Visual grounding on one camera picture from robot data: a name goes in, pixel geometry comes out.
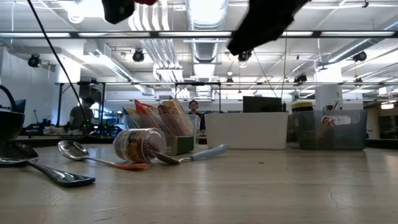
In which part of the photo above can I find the orange-handled metal spoon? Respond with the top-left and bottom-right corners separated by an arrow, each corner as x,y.
57,139 -> 150,171

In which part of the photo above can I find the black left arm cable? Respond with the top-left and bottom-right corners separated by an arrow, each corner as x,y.
26,0 -> 91,135

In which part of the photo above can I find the blue yellow ramen packet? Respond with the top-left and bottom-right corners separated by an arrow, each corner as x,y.
123,107 -> 139,130

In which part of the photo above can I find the person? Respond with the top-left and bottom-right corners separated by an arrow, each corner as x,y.
188,99 -> 206,131
68,96 -> 96,131

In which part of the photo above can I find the smoky grey plastic bin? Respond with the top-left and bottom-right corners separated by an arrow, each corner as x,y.
287,109 -> 368,151

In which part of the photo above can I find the small glass jar yellow label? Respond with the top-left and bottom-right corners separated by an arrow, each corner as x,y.
113,127 -> 168,165

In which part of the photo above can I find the yellow-lidded jar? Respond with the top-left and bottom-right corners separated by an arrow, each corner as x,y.
290,101 -> 315,113

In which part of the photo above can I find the dark metal spoon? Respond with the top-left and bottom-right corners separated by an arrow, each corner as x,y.
0,142 -> 96,189

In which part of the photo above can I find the blue-handled metal spoon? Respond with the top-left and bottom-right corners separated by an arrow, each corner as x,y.
149,143 -> 230,166

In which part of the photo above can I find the black background table frame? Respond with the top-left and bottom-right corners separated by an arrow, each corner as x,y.
54,80 -> 223,131

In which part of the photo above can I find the black framed light bar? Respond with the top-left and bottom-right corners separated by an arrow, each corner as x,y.
0,30 -> 398,39

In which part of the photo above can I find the black monitor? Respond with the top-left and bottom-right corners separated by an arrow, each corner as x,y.
242,95 -> 284,113

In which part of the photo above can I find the blue screen monitor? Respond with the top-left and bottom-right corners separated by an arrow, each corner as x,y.
14,98 -> 27,114

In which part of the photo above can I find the red beef ramen packet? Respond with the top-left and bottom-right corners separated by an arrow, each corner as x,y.
134,99 -> 164,137

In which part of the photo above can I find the silver ventilation duct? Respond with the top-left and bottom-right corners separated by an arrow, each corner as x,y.
185,0 -> 230,63

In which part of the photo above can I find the green tin box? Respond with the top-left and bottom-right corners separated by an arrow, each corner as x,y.
164,134 -> 195,156

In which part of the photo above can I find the white plastic bin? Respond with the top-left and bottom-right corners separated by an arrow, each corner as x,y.
204,111 -> 289,150

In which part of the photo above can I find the red and black bowl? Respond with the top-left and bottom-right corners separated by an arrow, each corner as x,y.
0,110 -> 25,142

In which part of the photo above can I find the clear plastic bin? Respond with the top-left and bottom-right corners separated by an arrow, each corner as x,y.
123,113 -> 201,147

